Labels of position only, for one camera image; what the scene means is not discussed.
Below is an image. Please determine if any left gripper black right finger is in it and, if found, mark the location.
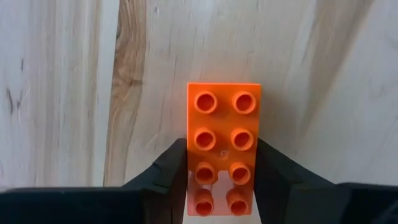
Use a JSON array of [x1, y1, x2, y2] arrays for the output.
[[253, 138, 337, 224]]

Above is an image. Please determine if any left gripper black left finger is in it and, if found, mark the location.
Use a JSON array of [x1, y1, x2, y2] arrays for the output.
[[123, 138, 188, 224]]

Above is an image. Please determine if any orange toy brick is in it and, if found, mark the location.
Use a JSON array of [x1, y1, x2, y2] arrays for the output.
[[186, 82, 262, 217]]

